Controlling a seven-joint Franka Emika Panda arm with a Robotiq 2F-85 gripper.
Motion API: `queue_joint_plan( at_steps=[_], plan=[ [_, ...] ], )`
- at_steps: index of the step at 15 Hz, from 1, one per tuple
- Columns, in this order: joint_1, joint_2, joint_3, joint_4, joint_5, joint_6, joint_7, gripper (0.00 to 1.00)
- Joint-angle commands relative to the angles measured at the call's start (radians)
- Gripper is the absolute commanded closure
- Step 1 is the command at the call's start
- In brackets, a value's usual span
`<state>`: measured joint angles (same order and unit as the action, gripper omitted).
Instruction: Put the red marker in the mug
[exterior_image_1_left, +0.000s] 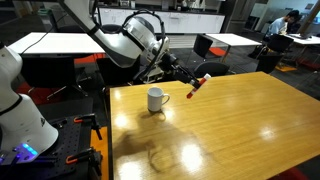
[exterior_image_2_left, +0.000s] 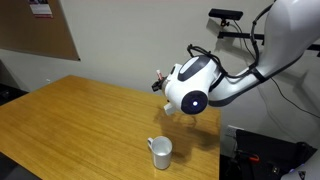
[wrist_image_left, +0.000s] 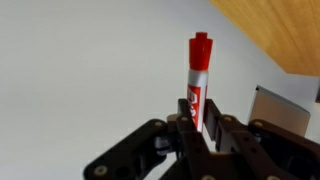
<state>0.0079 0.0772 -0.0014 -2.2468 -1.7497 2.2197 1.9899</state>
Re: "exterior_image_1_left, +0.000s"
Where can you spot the black office chair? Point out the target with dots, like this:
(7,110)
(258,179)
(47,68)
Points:
(113,75)
(268,62)
(50,71)
(211,69)
(280,42)
(110,28)
(202,45)

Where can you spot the white ceramic mug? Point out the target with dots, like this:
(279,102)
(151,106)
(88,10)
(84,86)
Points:
(155,100)

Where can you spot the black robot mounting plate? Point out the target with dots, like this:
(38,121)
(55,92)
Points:
(70,140)

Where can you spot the red marker with white end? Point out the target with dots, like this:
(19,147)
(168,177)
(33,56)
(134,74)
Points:
(202,81)

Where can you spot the long white table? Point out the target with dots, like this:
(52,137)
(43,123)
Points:
(56,43)

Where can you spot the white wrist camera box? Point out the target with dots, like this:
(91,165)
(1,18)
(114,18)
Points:
(152,76)

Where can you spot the white table with laptop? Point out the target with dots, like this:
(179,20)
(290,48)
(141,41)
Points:
(308,40)

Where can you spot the dark laptop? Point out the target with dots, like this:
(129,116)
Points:
(300,35)

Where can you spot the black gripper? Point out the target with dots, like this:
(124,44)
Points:
(175,68)

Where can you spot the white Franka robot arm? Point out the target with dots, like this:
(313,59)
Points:
(123,46)

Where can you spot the green waste bin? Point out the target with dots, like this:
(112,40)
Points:
(45,16)

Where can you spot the orange and black clamp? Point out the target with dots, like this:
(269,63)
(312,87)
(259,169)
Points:
(85,118)
(80,156)

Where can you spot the white counter cabinets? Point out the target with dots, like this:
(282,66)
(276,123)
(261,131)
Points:
(186,21)

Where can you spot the seated person in light shirt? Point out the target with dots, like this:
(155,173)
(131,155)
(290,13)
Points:
(278,25)

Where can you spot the small white table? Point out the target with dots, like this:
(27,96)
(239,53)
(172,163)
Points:
(233,39)

